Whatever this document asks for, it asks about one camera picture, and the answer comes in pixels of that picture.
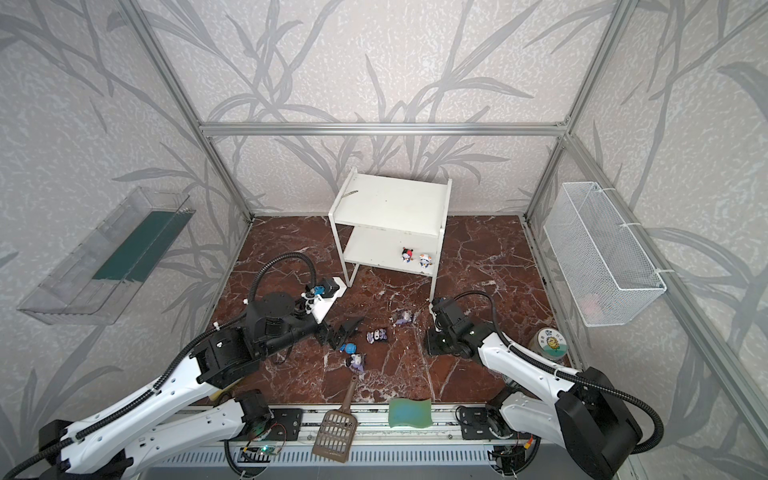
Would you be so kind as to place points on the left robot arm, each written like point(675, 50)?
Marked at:
point(140, 430)

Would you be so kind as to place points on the brown plastic litter scoop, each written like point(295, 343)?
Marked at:
point(337, 430)

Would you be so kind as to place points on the small circuit board with LED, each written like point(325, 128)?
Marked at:
point(260, 453)

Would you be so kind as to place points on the white two-tier metal shelf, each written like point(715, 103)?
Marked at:
point(374, 217)

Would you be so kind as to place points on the red hat Doraemon figure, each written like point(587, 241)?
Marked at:
point(407, 255)

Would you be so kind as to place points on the green wavy sponge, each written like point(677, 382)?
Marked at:
point(410, 413)

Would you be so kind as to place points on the purple bat Kuromi figure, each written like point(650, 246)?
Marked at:
point(378, 335)

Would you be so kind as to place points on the purple striped Kuromi figure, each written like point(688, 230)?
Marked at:
point(355, 362)

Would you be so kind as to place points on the white wire mesh basket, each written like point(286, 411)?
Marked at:
point(610, 276)

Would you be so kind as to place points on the round tape roll cartoon label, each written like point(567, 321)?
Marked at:
point(550, 344)

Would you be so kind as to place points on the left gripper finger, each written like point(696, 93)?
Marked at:
point(350, 327)
point(338, 344)

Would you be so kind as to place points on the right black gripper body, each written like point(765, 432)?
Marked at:
point(437, 344)

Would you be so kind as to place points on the clear plastic wall tray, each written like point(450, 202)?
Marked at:
point(96, 282)

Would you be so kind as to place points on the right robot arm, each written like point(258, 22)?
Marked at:
point(581, 411)

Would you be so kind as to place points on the purple dress Kuromi figure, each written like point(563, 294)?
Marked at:
point(403, 317)

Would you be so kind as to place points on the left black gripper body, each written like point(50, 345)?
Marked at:
point(330, 333)

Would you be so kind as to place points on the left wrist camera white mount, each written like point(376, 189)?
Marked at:
point(318, 301)

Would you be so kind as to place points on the white hooded Doraemon figure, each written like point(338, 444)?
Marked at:
point(425, 260)

